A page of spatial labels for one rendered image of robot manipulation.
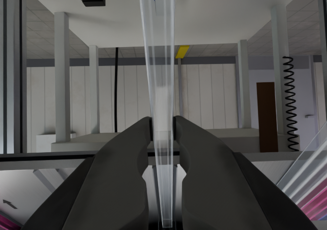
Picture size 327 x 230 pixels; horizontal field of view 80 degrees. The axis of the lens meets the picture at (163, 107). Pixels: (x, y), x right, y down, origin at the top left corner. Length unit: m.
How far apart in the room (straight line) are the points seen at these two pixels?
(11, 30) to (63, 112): 0.23
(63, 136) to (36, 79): 2.99
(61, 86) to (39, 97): 2.90
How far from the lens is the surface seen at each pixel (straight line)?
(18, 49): 0.56
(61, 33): 0.68
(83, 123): 3.26
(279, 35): 0.70
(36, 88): 3.57
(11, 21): 0.58
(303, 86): 3.99
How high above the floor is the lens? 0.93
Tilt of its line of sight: 2 degrees down
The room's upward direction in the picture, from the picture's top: 178 degrees clockwise
